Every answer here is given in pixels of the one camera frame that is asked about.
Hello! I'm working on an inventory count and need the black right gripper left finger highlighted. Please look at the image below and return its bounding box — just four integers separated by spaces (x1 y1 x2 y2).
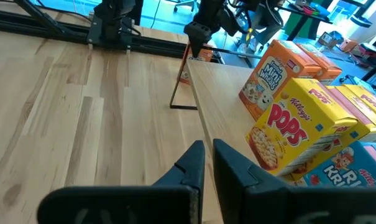
37 139 206 224

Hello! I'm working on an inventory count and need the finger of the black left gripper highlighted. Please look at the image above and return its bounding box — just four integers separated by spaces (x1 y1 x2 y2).
183 21 212 59

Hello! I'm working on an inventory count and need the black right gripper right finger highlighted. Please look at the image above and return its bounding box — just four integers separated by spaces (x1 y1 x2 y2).
212 139 376 224

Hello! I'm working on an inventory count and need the orange Frosted Mini Wheats box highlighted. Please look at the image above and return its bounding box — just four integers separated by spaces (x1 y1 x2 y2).
238 39 323 121
296 42 343 85
178 42 214 85

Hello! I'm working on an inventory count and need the blue Rice Krispies cereal box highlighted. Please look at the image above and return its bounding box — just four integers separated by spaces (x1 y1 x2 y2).
279 140 376 189

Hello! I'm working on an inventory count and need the yellow Corn Pops cereal box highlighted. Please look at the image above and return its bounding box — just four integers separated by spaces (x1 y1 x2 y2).
291 85 376 182
342 83 376 144
245 77 359 177

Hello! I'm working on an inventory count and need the office chair base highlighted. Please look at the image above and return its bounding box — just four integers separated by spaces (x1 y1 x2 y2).
173 0 198 14

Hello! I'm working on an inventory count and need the person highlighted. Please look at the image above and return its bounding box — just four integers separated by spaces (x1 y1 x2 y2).
237 0 287 54

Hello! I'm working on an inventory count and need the black desk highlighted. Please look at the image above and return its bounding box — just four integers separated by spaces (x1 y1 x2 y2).
280 0 334 43

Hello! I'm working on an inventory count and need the small cardboard box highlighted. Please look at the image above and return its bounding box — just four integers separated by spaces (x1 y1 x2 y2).
318 30 337 47

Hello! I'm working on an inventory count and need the orange device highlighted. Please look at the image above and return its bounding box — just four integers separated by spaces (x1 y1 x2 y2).
339 39 359 53

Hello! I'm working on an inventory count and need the white round bin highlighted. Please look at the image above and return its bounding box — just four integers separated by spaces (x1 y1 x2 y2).
346 14 376 41

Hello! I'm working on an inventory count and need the wooden shelf black metal frame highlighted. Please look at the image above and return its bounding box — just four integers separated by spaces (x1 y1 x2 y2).
170 43 290 224

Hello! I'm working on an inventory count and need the black aluminium table frame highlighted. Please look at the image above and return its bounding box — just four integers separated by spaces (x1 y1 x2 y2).
0 0 226 63

